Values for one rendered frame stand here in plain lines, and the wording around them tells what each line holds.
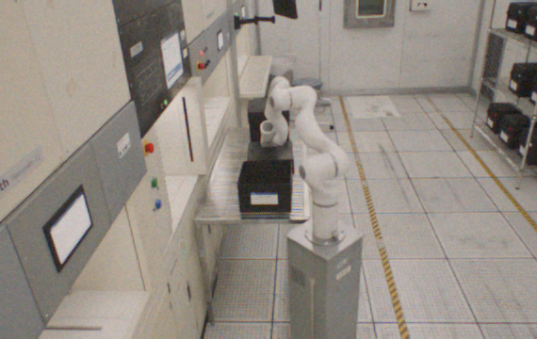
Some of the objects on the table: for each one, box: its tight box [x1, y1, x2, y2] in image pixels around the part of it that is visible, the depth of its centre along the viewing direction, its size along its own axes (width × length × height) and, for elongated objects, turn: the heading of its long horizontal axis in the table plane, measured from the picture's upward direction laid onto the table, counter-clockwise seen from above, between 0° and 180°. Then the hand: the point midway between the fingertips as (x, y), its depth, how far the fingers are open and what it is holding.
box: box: [247, 99, 290, 143], centre depth 318 cm, size 29×29×25 cm
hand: (269, 147), depth 278 cm, fingers open, 4 cm apart
